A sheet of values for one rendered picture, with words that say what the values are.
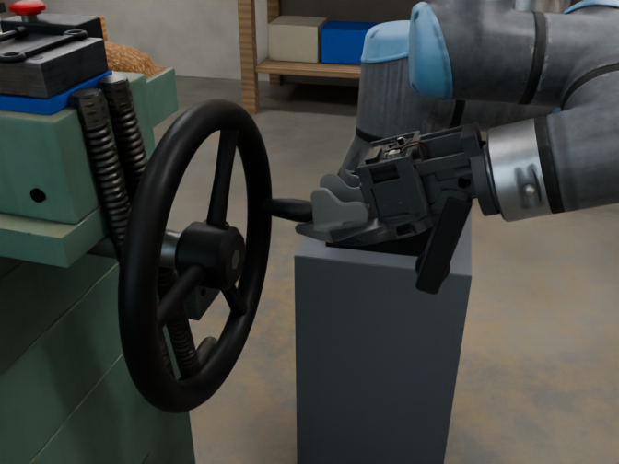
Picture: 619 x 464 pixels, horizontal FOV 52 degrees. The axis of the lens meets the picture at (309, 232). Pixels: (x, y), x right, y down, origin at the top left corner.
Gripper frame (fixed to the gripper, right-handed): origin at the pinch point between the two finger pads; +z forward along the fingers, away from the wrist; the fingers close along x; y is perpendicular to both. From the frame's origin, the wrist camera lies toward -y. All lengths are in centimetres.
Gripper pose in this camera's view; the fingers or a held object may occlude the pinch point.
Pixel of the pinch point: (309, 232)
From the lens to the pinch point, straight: 68.7
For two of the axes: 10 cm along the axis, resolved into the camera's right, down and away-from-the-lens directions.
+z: -9.0, 1.7, 4.0
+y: -3.3, -8.7, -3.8
